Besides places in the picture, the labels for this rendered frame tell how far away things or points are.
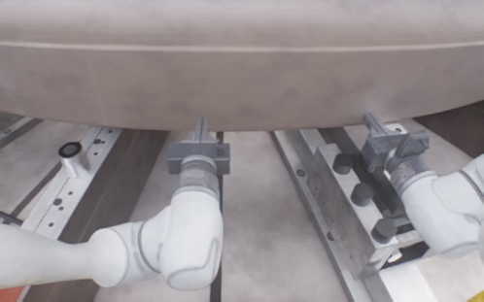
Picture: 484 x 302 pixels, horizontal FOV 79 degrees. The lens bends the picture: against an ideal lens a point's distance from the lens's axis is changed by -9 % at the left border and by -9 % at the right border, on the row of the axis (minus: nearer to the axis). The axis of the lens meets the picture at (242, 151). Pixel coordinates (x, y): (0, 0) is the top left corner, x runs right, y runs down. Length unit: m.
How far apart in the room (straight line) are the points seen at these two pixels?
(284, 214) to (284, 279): 0.30
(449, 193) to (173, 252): 0.50
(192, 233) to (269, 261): 0.81
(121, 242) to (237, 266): 0.76
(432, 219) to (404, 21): 0.60
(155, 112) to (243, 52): 0.30
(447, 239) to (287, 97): 0.51
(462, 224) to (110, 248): 0.61
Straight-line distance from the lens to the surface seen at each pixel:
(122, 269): 0.58
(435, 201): 0.67
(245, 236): 1.35
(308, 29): 0.88
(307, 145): 1.53
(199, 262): 0.50
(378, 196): 1.11
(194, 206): 0.54
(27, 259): 0.35
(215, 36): 0.83
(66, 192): 1.12
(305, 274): 1.30
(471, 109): 2.03
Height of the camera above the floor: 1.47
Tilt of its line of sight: 44 degrees down
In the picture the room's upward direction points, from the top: 3 degrees clockwise
